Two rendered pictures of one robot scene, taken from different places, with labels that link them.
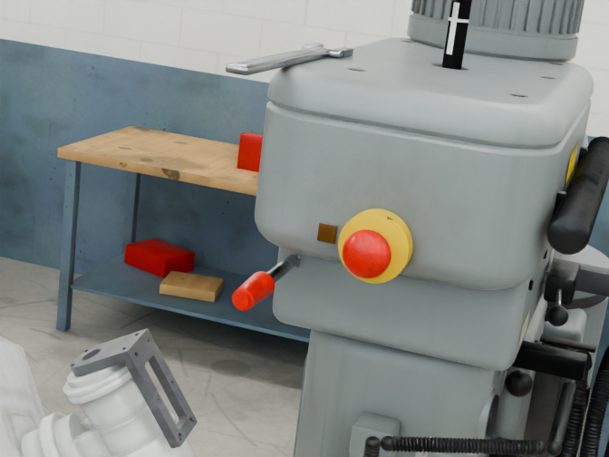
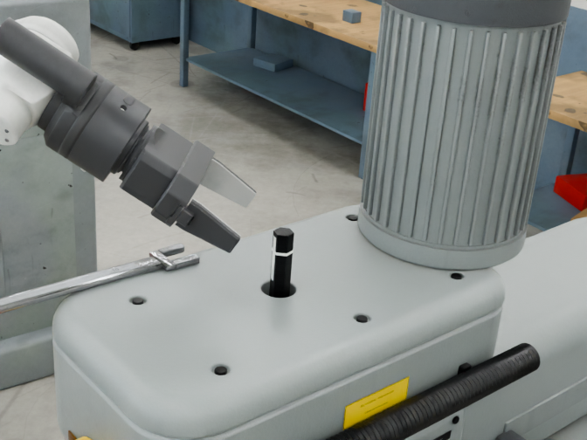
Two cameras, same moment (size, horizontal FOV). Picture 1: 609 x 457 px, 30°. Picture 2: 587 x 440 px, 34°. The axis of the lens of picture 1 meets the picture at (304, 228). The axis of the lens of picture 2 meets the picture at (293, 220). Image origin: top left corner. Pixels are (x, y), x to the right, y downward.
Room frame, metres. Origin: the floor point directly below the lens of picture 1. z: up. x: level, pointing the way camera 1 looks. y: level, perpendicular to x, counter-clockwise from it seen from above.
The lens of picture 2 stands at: (0.41, -0.60, 2.40)
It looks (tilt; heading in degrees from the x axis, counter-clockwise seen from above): 26 degrees down; 33
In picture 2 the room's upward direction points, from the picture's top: 4 degrees clockwise
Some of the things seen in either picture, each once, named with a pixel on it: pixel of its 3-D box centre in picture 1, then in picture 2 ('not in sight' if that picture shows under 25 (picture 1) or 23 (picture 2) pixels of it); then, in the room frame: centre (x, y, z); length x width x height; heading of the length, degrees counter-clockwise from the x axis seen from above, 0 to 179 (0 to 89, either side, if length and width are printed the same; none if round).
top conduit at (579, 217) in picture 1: (584, 184); (388, 424); (1.12, -0.27, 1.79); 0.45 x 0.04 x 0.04; 164
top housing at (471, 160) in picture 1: (441, 142); (285, 347); (1.14, -0.13, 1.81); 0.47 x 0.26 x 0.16; 164
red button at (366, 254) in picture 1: (368, 252); not in sight; (0.89, -0.05, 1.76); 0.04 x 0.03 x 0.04; 74
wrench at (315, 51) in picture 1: (290, 58); (89, 280); (1.01, 0.03, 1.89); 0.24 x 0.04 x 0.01; 162
